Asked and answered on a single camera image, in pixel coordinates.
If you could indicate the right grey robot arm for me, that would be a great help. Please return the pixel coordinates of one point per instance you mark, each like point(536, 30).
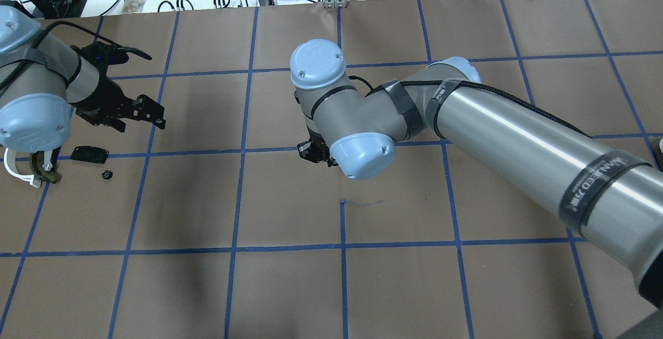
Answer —
point(610, 197)

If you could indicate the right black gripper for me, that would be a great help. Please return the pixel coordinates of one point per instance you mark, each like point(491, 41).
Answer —
point(314, 151)

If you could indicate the black brake pad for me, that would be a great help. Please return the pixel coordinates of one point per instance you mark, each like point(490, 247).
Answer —
point(89, 154)

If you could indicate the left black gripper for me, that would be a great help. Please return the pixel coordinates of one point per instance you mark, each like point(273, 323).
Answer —
point(105, 95)

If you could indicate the white curved plastic part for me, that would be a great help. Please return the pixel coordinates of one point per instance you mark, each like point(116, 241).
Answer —
point(10, 164)

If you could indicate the dark green brake shoe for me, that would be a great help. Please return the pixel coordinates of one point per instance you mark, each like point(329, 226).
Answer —
point(42, 167)

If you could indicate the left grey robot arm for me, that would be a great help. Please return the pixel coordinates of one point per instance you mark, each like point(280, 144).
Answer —
point(42, 78)

